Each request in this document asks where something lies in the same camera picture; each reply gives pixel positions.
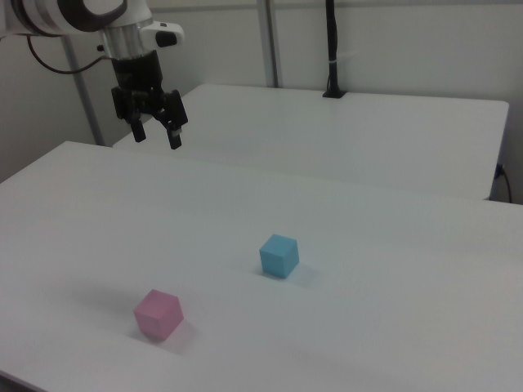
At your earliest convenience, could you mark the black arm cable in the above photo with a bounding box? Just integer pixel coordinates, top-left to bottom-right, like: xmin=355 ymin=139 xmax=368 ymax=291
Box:
xmin=27 ymin=35 xmax=114 ymax=76

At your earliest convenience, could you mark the blue cube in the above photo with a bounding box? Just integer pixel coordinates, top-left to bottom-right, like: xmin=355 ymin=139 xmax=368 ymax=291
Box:
xmin=258 ymin=233 xmax=300 ymax=280

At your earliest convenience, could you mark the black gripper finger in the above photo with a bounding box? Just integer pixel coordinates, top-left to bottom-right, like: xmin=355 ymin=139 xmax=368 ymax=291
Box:
xmin=165 ymin=122 xmax=184 ymax=151
xmin=131 ymin=116 xmax=147 ymax=143

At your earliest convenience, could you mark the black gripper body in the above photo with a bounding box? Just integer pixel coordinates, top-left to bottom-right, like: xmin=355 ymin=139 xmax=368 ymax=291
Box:
xmin=111 ymin=49 xmax=189 ymax=127

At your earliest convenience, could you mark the black camera pole with base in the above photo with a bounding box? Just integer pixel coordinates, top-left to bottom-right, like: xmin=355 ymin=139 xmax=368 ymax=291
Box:
xmin=322 ymin=0 xmax=348 ymax=100

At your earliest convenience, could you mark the black wall cable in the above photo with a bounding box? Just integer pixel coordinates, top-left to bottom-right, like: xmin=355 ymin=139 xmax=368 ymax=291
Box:
xmin=495 ymin=163 xmax=514 ymax=203

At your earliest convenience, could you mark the grey metal frame post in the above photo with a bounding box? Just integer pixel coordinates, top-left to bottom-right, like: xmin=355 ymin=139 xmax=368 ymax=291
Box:
xmin=60 ymin=34 xmax=105 ymax=146
xmin=257 ymin=0 xmax=284 ymax=88

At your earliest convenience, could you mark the white side table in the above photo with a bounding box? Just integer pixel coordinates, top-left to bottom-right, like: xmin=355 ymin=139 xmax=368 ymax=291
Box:
xmin=112 ymin=83 xmax=510 ymax=201

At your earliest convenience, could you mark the pink cube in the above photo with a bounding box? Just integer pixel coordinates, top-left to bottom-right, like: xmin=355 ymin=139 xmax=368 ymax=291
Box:
xmin=132 ymin=288 xmax=184 ymax=341

